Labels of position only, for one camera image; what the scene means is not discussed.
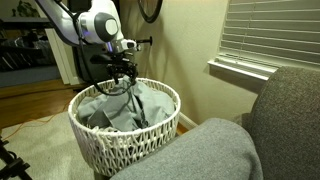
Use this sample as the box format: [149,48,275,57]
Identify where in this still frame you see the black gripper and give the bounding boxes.
[107,53,138,84]

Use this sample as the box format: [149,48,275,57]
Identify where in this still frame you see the green blanket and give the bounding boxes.
[77,76,175,132]

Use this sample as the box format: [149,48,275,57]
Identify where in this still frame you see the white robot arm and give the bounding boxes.
[35,0,137,55]

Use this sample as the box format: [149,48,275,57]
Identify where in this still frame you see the white woven basket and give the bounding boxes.
[68,78,181,177]

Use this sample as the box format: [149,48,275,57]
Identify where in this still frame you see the grey fabric couch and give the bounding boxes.
[111,67,320,180]

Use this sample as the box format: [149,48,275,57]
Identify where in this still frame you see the black tripod stand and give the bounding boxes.
[0,139,32,180]

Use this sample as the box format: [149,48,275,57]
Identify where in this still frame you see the white window blinds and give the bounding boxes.
[218,0,320,70]

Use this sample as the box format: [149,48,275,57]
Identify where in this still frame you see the black wall peg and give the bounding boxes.
[135,36,153,46]

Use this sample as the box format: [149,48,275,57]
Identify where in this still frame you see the bicycle wheel on wall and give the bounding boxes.
[137,0,163,23]

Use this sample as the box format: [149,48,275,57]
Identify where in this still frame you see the orange extension cord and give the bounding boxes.
[2,106,69,141]

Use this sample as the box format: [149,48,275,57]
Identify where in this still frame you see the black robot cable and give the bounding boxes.
[53,0,134,97]

